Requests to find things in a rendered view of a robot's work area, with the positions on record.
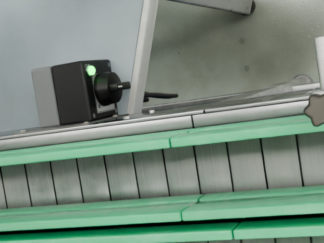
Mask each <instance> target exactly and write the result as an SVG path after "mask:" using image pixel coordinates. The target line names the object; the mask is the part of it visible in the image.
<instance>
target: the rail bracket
mask: <svg viewBox="0 0 324 243"><path fill-rule="evenodd" d="M314 47H315V54H316V61H317V68H318V75H319V82H320V90H316V91H314V92H313V93H312V95H310V96H309V103H308V105H307V106H306V107H305V108H304V110H303V113H304V114H305V115H306V116H307V117H309V118H310V119H311V123H312V125H313V126H315V127H318V126H320V125H322V124H324V37H318V38H315V39H314Z"/></svg>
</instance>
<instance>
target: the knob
mask: <svg viewBox="0 0 324 243"><path fill-rule="evenodd" d="M130 88H131V85H130V82H129V81H127V82H121V80H120V78H119V77H118V75H117V74H116V73H115V72H99V73H97V75H96V76H95V79H94V93H95V96H96V98H97V100H98V102H99V103H100V104H101V105H103V106H108V105H110V104H113V103H117V102H119V101H120V99H121V97H122V91H123V90H126V89H130Z"/></svg>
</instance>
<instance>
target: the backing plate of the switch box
mask: <svg viewBox="0 0 324 243"><path fill-rule="evenodd" d="M125 115H129V114H121V115H113V116H112V117H108V118H103V119H99V120H96V121H90V122H88V121H86V122H82V123H75V124H68V125H60V126H54V127H46V128H41V127H40V128H36V129H31V130H27V131H26V130H21V131H20V132H18V133H14V134H13V135H16V134H24V133H31V132H38V131H46V130H53V129H60V128H68V127H75V126H83V125H89V124H93V123H97V122H102V121H106V120H110V119H114V118H117V117H121V116H125Z"/></svg>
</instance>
